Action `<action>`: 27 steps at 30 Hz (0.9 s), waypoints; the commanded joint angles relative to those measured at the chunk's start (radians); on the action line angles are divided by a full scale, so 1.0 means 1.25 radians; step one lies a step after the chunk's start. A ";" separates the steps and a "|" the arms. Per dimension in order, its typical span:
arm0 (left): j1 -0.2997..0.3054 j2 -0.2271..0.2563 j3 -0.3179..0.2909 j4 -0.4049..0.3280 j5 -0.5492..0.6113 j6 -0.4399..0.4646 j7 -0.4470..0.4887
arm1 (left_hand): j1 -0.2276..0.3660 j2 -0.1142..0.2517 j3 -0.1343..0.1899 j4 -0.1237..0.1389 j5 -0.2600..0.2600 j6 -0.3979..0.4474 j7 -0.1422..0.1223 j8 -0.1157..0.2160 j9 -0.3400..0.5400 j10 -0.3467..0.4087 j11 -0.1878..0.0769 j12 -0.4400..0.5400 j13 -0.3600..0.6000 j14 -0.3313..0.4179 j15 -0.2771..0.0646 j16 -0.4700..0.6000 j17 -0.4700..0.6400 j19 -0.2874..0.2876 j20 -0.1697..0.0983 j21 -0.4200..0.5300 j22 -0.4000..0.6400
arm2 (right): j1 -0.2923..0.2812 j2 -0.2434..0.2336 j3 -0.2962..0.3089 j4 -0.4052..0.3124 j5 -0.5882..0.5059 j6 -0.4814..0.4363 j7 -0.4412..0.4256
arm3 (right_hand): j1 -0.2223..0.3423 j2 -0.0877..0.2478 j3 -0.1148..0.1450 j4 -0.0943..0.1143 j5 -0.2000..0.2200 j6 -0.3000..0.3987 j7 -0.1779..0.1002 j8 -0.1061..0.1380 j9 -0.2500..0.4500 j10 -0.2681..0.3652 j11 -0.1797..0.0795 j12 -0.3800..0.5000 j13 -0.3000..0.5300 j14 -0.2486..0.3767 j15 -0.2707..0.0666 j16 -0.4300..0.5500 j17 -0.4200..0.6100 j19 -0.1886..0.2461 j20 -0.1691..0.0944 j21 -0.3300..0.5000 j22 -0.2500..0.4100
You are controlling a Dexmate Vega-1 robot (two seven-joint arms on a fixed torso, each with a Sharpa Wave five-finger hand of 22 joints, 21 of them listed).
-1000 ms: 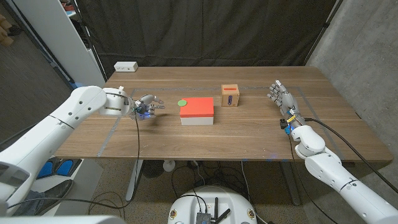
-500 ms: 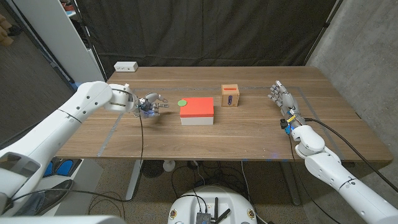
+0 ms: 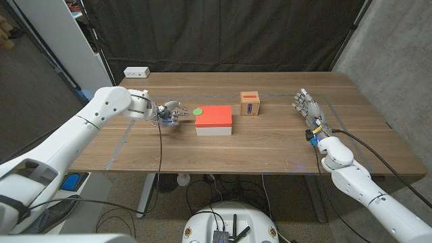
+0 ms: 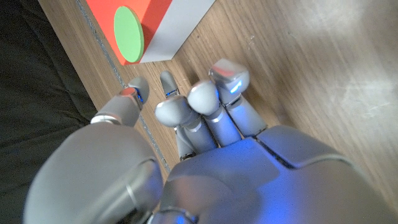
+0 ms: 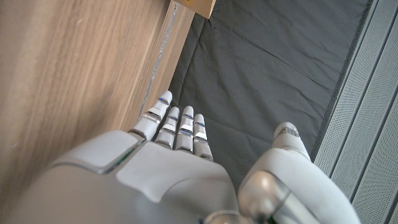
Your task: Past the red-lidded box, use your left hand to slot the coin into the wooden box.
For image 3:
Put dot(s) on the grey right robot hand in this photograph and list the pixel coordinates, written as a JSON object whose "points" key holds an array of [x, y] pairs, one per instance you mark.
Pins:
{"points": [[312, 109]]}

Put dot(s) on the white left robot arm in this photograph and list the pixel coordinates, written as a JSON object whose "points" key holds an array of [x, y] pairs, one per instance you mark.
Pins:
{"points": [[84, 125]]}

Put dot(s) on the white table leg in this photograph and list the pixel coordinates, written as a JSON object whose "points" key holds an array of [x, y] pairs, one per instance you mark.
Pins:
{"points": [[146, 195]]}

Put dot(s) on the white box with red lid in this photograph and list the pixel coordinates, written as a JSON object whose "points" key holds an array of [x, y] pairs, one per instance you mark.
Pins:
{"points": [[214, 118]]}

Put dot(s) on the black upright antenna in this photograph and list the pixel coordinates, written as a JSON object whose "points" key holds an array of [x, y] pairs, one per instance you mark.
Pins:
{"points": [[234, 224]]}

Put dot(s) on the blue round pad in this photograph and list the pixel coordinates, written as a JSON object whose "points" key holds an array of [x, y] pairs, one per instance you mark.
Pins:
{"points": [[69, 181]]}

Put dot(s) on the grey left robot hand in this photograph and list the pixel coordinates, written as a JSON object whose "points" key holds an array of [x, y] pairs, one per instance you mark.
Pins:
{"points": [[168, 114]]}

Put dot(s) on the small wooden slot box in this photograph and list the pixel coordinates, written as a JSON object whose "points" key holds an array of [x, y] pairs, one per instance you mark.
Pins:
{"points": [[249, 104]]}

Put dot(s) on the black floor fan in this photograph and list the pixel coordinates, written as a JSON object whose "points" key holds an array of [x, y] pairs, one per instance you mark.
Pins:
{"points": [[166, 183]]}

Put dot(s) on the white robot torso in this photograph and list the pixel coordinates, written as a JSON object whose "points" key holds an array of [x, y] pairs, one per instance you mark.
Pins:
{"points": [[202, 222]]}

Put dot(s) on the black backdrop stand pole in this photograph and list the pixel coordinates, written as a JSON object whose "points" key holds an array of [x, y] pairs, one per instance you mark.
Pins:
{"points": [[98, 47], [351, 30]]}

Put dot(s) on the dark shoe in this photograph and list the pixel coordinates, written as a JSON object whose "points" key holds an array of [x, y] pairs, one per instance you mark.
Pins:
{"points": [[60, 211]]}

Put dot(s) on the tan wooden object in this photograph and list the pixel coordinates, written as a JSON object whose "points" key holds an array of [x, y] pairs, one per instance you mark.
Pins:
{"points": [[5, 33]]}

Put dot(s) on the grey table leg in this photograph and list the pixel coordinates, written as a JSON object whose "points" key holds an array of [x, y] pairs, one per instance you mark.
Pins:
{"points": [[315, 202]]}

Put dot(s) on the black slanted antenna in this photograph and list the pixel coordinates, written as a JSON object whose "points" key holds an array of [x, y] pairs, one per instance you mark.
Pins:
{"points": [[242, 234]]}

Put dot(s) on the small grey electronics box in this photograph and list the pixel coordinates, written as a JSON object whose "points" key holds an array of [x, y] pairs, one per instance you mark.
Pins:
{"points": [[221, 237]]}

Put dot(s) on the white cabinet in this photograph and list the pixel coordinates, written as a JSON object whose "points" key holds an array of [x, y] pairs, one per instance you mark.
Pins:
{"points": [[67, 44]]}

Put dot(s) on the white power strip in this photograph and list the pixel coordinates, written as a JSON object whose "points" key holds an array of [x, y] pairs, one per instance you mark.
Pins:
{"points": [[136, 72]]}

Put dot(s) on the green round coin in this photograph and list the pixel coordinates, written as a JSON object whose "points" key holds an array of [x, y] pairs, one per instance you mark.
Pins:
{"points": [[197, 111]]}

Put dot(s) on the white round floor disc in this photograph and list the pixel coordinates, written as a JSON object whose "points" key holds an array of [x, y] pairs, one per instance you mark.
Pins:
{"points": [[183, 180]]}

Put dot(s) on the person's leg in jeans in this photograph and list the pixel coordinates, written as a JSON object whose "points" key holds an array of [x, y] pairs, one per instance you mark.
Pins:
{"points": [[37, 222]]}

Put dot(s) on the black curtain backdrop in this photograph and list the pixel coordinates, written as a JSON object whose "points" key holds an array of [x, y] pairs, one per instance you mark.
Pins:
{"points": [[219, 33]]}

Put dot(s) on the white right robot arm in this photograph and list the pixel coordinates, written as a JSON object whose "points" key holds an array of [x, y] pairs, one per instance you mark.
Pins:
{"points": [[357, 182]]}

